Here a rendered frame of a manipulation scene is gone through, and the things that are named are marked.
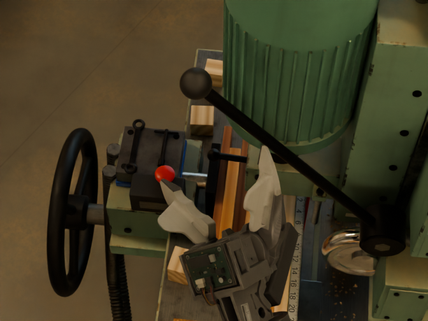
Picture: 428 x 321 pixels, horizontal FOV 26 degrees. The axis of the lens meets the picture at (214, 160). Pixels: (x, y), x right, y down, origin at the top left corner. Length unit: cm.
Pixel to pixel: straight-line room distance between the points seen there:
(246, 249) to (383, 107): 25
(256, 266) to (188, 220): 11
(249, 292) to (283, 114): 23
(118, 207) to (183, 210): 37
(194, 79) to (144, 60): 182
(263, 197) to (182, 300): 45
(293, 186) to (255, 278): 38
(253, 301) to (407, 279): 30
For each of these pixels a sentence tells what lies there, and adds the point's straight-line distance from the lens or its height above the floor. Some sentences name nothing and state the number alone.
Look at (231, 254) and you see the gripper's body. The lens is 98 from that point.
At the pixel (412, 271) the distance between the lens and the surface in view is 127.
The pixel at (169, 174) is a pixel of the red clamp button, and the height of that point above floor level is 102.
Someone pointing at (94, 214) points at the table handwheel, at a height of 83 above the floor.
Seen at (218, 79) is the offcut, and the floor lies 92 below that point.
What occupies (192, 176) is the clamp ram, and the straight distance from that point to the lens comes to 145.
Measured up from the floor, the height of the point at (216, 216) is 97.
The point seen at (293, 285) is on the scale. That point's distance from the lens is 138.
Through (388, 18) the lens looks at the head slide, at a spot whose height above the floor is 142.
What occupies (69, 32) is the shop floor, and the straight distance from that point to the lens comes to 288.
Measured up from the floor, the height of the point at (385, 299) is 104.
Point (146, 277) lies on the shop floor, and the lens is 243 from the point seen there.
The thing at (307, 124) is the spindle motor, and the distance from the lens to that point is 115.
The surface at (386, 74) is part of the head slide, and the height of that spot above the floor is 136.
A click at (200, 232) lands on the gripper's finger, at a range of 107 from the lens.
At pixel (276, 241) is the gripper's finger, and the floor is 130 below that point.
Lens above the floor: 221
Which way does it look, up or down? 59 degrees down
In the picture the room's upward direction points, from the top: straight up
